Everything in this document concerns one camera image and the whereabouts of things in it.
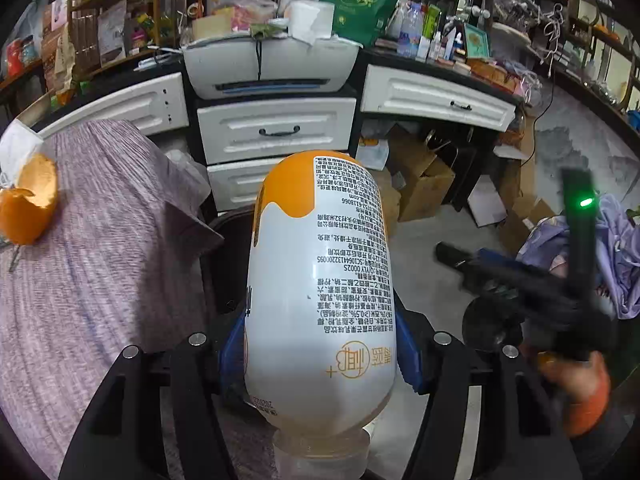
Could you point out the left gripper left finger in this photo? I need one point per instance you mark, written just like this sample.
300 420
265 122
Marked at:
120 435

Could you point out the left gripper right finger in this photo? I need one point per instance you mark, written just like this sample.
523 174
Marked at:
518 435

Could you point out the orange white plastic bottle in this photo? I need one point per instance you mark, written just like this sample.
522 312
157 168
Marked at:
320 330

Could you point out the white face mask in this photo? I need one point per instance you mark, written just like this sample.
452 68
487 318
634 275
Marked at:
18 144

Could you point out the black trash bin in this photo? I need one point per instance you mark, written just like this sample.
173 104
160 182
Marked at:
224 269

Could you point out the person's right hand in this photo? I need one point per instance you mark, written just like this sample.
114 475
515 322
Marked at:
587 384

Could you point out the purple woven tablecloth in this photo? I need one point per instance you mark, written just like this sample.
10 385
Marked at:
120 264

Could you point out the cardboard box on floor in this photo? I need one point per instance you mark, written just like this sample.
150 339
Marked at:
418 174

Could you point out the orange peel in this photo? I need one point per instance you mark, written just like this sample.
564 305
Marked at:
28 209

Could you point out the white lower drawer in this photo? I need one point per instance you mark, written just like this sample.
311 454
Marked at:
240 182

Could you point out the white right desk drawer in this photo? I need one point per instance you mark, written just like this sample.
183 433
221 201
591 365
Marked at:
390 91

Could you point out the clear water bottle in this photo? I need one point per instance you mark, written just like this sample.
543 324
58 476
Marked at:
410 31

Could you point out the white upper drawer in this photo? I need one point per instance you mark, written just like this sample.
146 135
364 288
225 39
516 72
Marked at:
268 128

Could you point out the white long cabinet drawer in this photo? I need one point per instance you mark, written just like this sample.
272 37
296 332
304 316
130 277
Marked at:
153 106

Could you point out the white printer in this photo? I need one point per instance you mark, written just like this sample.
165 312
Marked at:
244 66

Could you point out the wooden shelf rack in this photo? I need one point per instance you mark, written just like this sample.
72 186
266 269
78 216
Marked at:
105 33

